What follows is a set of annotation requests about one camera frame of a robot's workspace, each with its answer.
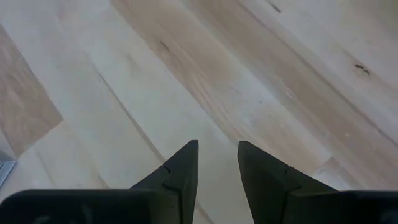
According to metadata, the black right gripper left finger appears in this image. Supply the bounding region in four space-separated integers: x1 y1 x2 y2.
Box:
0 139 199 224

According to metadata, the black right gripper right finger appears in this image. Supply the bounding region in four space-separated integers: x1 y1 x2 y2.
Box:
237 140 398 224

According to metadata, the clear black-tray jewel case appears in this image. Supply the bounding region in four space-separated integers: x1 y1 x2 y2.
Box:
0 151 17 189

